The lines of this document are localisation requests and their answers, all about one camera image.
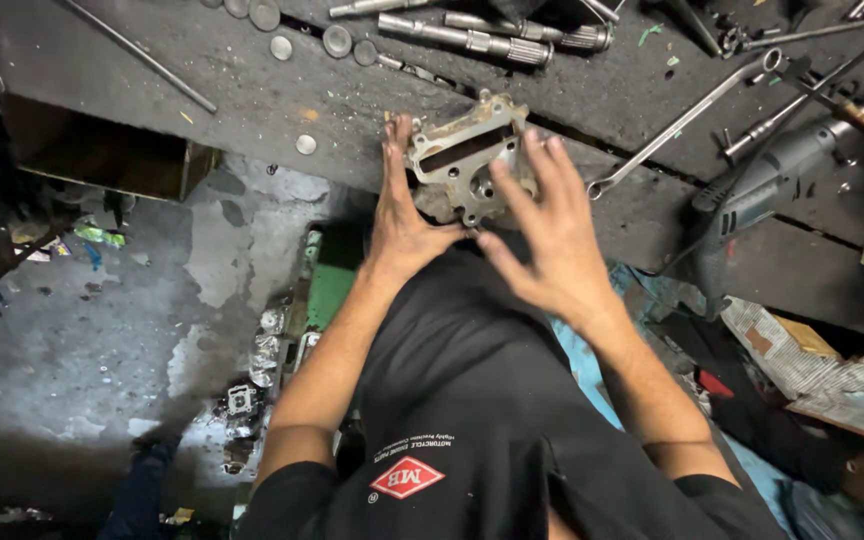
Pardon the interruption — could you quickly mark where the person's right hand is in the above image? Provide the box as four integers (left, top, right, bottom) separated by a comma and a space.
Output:
474, 126, 630, 333

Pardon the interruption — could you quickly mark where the light blue sheet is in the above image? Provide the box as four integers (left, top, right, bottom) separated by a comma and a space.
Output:
550, 262, 801, 540

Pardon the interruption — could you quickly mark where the short plain metal shaft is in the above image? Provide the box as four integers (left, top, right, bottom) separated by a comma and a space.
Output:
327, 0, 435, 19

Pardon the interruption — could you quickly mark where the row of round metal discs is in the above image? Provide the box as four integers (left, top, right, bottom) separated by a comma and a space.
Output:
201, 0, 381, 69

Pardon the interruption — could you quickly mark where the grey metal engine cylinder part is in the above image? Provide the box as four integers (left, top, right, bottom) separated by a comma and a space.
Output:
405, 89, 540, 228

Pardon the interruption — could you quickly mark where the thick splined metal shaft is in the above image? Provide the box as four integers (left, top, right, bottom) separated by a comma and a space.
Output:
377, 12, 555, 69

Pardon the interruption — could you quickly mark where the long silver ring spanner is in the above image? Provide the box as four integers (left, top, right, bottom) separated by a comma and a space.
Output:
586, 47, 785, 202

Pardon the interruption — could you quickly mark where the grey electric drill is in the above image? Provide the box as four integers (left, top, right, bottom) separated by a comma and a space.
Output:
690, 81, 864, 320

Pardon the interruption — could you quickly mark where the thin metal rod with gear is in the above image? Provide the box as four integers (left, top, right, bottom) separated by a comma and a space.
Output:
720, 19, 864, 55

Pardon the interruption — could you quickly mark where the long thin metal rod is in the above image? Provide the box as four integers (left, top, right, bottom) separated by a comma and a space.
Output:
63, 0, 219, 115

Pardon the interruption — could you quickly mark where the metal t-handle socket wrench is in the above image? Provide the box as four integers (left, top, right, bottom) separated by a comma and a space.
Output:
721, 56, 864, 163

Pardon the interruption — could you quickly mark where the heap of newspapers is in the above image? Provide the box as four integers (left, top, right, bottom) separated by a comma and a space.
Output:
720, 295, 864, 450

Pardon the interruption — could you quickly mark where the heap of engine parts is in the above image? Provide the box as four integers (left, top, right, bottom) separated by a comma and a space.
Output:
209, 300, 322, 477

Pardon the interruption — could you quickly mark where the green metal block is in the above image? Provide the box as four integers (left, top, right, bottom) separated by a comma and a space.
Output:
303, 223, 364, 333

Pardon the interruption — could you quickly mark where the person's left hand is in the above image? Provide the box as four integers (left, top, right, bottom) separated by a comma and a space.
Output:
366, 112, 473, 281

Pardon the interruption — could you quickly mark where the black printed t-shirt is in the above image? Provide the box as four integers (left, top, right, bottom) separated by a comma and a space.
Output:
235, 225, 789, 540

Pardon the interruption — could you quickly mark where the slim splined metal shaft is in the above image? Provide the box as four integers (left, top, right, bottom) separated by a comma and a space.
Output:
443, 9, 614, 54

